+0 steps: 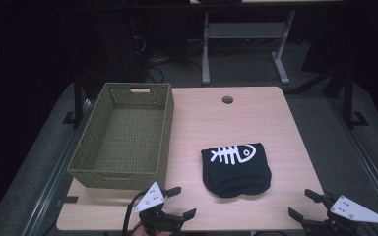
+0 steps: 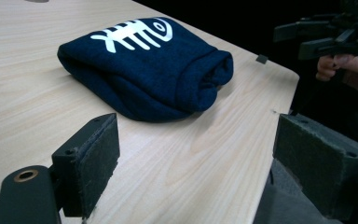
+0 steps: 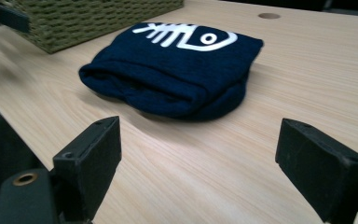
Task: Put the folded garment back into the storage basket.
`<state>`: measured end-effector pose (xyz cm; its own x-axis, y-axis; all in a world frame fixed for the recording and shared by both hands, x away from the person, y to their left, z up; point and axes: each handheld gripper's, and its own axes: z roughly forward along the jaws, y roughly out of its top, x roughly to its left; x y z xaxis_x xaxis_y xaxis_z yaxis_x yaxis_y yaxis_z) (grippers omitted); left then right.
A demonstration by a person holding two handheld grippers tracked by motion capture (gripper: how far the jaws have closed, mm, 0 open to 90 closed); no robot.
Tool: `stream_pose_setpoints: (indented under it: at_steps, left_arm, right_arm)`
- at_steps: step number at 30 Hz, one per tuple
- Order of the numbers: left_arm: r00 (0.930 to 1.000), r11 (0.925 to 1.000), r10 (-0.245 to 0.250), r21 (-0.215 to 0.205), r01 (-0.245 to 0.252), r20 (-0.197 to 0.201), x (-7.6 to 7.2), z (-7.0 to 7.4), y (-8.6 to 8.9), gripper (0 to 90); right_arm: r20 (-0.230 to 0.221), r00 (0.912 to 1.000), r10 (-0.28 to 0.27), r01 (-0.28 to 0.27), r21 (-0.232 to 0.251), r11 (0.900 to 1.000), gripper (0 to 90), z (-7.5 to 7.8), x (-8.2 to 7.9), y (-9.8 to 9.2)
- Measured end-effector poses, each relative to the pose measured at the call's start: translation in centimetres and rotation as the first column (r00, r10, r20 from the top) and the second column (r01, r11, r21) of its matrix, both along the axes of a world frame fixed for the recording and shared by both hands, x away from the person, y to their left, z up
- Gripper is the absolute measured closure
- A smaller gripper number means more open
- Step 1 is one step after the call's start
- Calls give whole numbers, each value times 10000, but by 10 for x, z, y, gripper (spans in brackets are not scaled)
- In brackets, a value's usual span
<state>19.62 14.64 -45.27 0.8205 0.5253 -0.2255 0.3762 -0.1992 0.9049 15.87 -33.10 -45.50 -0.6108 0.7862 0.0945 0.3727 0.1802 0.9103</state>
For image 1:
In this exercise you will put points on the white metal table frame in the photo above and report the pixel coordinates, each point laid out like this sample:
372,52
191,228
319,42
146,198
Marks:
246,30

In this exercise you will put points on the black metal stand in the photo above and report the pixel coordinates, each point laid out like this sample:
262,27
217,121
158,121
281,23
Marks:
77,98
348,98

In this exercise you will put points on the person's left hand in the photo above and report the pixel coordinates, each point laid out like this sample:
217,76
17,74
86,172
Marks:
140,232

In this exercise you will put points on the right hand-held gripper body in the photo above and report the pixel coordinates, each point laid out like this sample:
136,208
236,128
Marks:
351,209

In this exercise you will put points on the black fishbone-print garment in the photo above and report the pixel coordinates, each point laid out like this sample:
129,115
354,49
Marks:
236,173

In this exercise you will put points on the green woven basket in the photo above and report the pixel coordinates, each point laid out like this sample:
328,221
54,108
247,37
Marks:
128,137

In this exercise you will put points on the aluminium floor rail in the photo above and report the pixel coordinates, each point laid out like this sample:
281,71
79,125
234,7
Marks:
55,173
367,160

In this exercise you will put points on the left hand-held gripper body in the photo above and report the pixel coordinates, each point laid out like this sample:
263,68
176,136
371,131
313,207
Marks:
150,197

